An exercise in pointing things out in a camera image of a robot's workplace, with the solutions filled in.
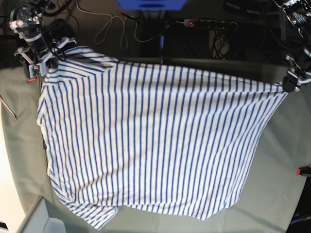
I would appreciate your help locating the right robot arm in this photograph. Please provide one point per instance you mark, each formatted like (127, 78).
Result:
(27, 22)

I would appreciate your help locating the white power strip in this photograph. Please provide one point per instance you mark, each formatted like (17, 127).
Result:
(210, 24)

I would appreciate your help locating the white plastic bin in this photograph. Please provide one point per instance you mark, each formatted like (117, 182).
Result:
(37, 220)

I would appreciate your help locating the red black clamp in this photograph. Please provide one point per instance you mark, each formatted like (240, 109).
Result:
(304, 171)
(161, 49)
(30, 73)

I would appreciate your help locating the green table cloth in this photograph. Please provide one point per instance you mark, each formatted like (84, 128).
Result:
(269, 198)

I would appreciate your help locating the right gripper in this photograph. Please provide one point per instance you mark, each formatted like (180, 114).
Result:
(38, 60)

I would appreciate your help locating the metal rod on table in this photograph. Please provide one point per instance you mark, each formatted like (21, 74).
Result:
(7, 108)

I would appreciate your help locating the black round stand base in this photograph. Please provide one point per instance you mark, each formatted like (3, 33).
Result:
(58, 29)

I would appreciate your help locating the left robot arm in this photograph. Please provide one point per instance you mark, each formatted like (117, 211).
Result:
(298, 14)

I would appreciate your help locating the red black clamp left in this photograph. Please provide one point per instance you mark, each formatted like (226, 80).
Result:
(30, 73)

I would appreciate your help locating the red black clamp middle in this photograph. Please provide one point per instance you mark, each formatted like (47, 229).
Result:
(161, 49)

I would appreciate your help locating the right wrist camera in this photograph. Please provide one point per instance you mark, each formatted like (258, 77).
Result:
(36, 70)

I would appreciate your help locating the blue white striped t-shirt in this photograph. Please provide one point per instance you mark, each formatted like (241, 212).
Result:
(158, 138)

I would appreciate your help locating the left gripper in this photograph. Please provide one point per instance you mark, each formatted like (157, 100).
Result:
(298, 73)

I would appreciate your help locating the red black clamp right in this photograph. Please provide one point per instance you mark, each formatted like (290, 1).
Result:
(304, 171)

